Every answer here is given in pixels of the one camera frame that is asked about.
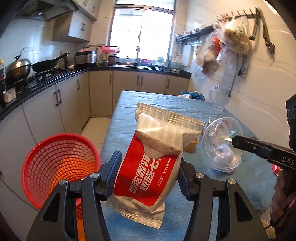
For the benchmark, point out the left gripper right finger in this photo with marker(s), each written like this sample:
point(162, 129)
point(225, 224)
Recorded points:
point(237, 218)

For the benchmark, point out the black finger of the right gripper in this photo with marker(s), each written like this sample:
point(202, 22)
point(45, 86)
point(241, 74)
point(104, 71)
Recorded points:
point(274, 154)

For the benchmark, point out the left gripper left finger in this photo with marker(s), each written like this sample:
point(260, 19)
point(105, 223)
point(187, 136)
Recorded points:
point(57, 218)

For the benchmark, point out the clear plastic dome lid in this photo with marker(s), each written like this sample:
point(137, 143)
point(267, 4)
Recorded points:
point(217, 147)

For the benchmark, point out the red white wet wipe packet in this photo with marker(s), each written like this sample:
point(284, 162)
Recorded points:
point(149, 169)

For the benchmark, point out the red mesh trash basket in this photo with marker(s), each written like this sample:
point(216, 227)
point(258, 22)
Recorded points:
point(63, 156)

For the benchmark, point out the right human hand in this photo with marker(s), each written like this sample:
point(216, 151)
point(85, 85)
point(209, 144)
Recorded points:
point(284, 193)

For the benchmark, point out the clear glass pitcher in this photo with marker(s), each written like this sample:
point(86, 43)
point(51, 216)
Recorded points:
point(218, 96)

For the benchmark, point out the hanging plastic bags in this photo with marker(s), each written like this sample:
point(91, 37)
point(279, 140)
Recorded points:
point(222, 46)

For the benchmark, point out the blue plastic bag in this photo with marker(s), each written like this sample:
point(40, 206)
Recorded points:
point(192, 95)

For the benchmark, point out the black frying pan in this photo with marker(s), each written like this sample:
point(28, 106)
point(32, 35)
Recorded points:
point(47, 65)

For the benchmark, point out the steel wok with lid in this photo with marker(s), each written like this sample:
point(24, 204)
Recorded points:
point(19, 69)

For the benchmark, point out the silver rice cooker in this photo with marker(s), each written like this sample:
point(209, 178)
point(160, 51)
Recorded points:
point(85, 59)

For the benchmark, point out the pink colander basket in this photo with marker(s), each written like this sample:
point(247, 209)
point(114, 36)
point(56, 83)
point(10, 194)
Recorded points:
point(110, 49)

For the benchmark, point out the range hood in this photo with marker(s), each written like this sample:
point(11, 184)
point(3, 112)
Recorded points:
point(46, 10)

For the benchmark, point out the black wall hook rack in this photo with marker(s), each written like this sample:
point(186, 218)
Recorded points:
point(256, 27)

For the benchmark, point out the black wall shelf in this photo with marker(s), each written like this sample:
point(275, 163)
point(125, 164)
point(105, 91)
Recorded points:
point(193, 37)

